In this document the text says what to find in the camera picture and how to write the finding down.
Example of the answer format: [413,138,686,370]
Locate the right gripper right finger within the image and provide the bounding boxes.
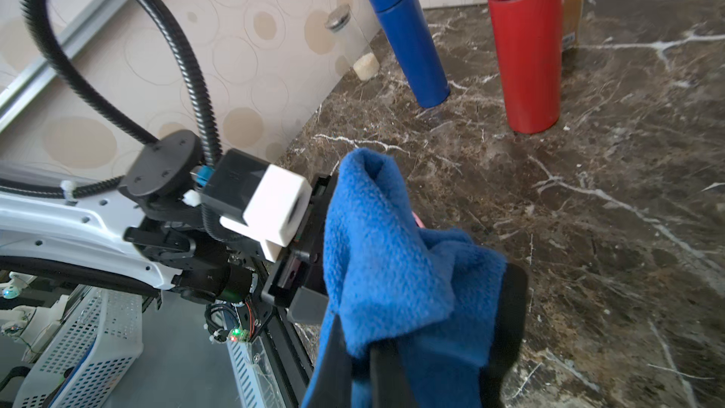
[369,340,417,408]

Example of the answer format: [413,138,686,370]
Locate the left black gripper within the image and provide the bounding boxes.
[261,175,338,325]

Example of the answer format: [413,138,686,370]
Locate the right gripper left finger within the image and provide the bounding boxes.
[302,315,353,408]

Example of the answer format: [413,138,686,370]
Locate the blue cloth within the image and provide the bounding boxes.
[315,148,528,407]

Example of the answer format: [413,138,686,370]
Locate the blue thermos bottle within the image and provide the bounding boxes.
[369,0,450,109]

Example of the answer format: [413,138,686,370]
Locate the red thermos bottle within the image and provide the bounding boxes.
[488,0,565,134]

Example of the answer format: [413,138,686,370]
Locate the pink thermos bottle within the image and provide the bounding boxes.
[413,212,426,229]

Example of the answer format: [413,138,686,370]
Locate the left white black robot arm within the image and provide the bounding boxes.
[1,0,340,327]

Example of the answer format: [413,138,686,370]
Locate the white plastic basket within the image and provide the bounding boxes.
[12,288,143,408]

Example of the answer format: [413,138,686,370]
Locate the clear glass cup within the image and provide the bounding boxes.
[325,4,379,82]

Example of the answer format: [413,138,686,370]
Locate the small brown spice jar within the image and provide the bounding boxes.
[562,0,585,51]

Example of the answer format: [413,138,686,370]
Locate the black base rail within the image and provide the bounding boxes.
[226,311,313,408]

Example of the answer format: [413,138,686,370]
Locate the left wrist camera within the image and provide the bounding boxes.
[196,149,312,263]

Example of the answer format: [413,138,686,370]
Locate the left diagonal aluminium rail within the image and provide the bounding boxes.
[1,0,130,130]

